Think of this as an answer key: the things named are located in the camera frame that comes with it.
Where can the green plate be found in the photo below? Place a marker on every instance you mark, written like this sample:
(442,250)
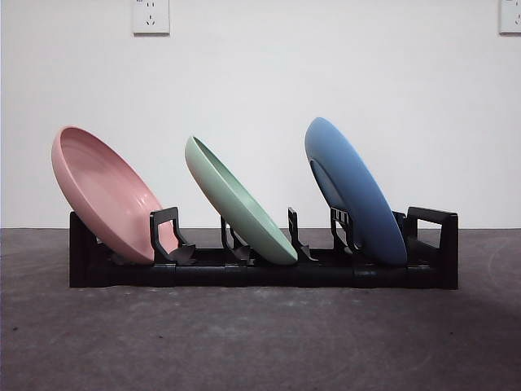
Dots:
(240,203)

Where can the blue plate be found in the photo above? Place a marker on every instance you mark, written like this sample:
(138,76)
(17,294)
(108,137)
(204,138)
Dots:
(350,179)

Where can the pink plate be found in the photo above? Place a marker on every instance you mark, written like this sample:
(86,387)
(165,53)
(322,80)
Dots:
(102,191)

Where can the black plastic dish rack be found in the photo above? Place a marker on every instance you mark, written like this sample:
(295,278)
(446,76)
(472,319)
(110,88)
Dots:
(260,277)

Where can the white wall socket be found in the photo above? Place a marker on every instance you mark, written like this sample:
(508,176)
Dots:
(151,16)
(510,16)

